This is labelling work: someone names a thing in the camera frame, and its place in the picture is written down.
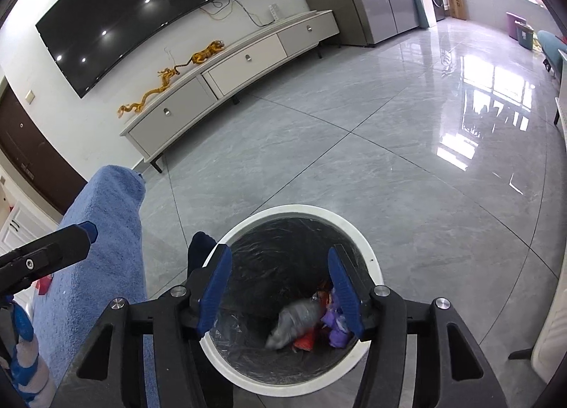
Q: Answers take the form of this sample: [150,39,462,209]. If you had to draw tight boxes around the red chip bag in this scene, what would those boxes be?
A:
[293,328,316,351]

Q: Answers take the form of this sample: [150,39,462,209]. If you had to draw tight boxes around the white round trash bin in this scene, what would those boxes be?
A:
[198,204,384,395]

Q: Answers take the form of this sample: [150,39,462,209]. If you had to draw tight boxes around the black trash bag liner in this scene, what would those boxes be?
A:
[207,216,376,387]

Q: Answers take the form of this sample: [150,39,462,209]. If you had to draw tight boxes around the white shoe cabinet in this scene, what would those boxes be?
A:
[1,168,58,255]

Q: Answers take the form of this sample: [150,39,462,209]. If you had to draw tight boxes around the blue fuzzy blanket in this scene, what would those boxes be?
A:
[33,165,147,385]

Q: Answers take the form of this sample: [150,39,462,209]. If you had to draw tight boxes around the dark brown entrance door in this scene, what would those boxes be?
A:
[1,86,86,215]

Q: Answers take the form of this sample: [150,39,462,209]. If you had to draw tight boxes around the white TV cabinet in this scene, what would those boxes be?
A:
[120,10,339,166]

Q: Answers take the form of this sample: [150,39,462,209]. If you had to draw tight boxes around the purple plastic wrapper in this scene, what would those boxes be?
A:
[321,289,352,349]

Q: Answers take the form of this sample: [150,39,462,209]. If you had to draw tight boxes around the white translucent plastic bag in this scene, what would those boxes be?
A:
[265,299,325,350]

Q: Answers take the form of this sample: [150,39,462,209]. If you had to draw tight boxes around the golden dragon figurine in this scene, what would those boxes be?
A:
[117,40,226,118]

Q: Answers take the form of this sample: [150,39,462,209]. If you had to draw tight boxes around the white power strip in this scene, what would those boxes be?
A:
[269,3,282,22]

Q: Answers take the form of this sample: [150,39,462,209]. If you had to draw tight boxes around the purple plastic bin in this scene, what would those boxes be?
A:
[506,12,534,51]

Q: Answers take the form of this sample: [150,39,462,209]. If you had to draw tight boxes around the cardboard box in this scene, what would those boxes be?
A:
[448,0,468,21]

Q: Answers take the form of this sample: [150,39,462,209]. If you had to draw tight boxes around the wall light switch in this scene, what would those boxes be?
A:
[25,90,35,104]

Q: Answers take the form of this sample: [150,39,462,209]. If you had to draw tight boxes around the large black wall television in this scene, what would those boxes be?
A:
[37,0,212,97]

